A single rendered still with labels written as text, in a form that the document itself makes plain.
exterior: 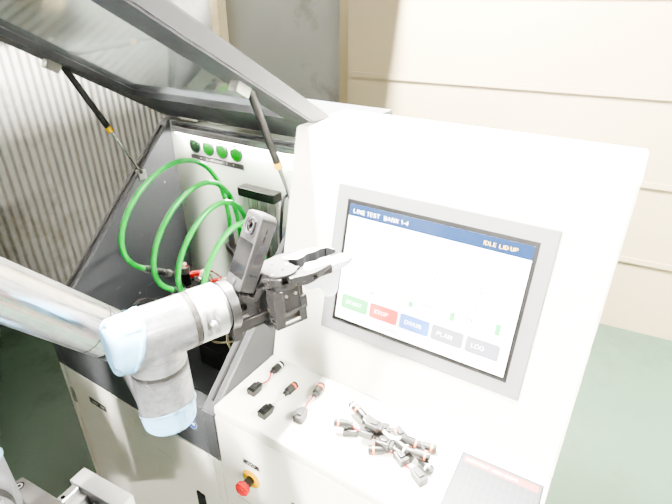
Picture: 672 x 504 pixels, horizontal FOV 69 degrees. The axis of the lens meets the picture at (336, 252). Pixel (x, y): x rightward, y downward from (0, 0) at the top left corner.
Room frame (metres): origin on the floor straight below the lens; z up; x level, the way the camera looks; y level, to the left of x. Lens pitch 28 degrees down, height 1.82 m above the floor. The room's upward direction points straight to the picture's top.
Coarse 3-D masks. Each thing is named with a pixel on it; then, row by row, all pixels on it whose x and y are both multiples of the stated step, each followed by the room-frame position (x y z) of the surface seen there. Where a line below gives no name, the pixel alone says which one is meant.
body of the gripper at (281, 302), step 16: (272, 272) 0.61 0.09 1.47; (288, 272) 0.60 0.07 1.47; (224, 288) 0.56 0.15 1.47; (256, 288) 0.59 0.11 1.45; (272, 288) 0.59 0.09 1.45; (288, 288) 0.59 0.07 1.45; (240, 304) 0.57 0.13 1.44; (256, 304) 0.58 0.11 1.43; (272, 304) 0.58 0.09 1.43; (288, 304) 0.59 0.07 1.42; (304, 304) 0.60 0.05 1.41; (240, 320) 0.54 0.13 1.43; (256, 320) 0.57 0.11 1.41; (272, 320) 0.59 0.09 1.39; (288, 320) 0.59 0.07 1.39; (240, 336) 0.55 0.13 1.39
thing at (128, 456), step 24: (72, 384) 1.19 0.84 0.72; (96, 408) 1.13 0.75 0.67; (120, 408) 1.05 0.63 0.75; (96, 432) 1.15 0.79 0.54; (120, 432) 1.07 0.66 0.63; (144, 432) 1.00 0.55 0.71; (96, 456) 1.19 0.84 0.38; (120, 456) 1.10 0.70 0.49; (144, 456) 1.02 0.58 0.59; (168, 456) 0.95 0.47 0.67; (192, 456) 0.89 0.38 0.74; (120, 480) 1.12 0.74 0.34; (144, 480) 1.04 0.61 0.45; (168, 480) 0.97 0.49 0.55; (192, 480) 0.90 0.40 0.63; (216, 480) 0.85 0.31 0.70
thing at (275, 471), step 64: (320, 128) 1.11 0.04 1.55; (384, 128) 1.11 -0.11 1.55; (448, 128) 1.11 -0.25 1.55; (320, 192) 1.06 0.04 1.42; (448, 192) 0.91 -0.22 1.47; (512, 192) 0.85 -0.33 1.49; (576, 192) 0.80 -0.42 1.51; (576, 256) 0.77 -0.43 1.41; (320, 320) 0.98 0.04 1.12; (576, 320) 0.73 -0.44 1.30; (384, 384) 0.85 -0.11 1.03; (448, 384) 0.79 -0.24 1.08; (576, 384) 0.69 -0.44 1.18; (256, 448) 0.76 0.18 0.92; (512, 448) 0.69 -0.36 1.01
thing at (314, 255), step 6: (324, 246) 0.70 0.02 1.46; (300, 252) 0.69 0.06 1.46; (306, 252) 0.68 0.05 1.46; (312, 252) 0.68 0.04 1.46; (318, 252) 0.69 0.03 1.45; (324, 252) 0.70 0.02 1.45; (330, 252) 0.70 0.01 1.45; (282, 258) 0.67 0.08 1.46; (288, 258) 0.66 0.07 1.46; (294, 258) 0.66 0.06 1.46; (300, 258) 0.66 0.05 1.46; (306, 258) 0.68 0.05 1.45; (312, 258) 0.68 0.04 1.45; (318, 258) 0.69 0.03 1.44; (294, 264) 0.66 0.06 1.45; (300, 264) 0.66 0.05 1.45
